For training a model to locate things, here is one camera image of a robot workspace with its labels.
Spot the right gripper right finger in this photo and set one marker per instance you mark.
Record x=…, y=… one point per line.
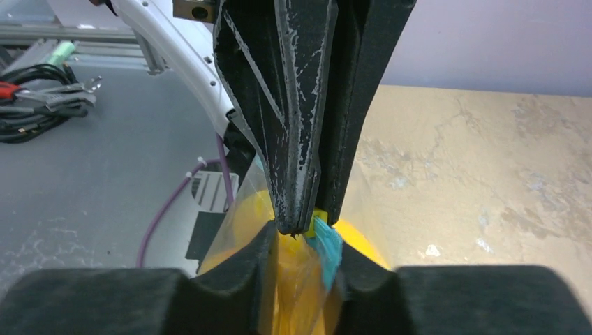
x=453, y=299

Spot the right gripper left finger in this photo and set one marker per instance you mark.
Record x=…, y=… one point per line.
x=235, y=297

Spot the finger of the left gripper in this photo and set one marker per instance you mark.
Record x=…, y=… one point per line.
x=273, y=58
x=364, y=39

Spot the yellow banana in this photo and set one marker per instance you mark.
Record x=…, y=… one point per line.
x=296, y=277

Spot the clear zip top bag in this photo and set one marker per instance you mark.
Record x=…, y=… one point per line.
x=296, y=259

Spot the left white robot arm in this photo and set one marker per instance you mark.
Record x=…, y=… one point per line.
x=182, y=32

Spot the grey pliers tool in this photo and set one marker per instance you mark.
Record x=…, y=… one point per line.
x=55, y=97

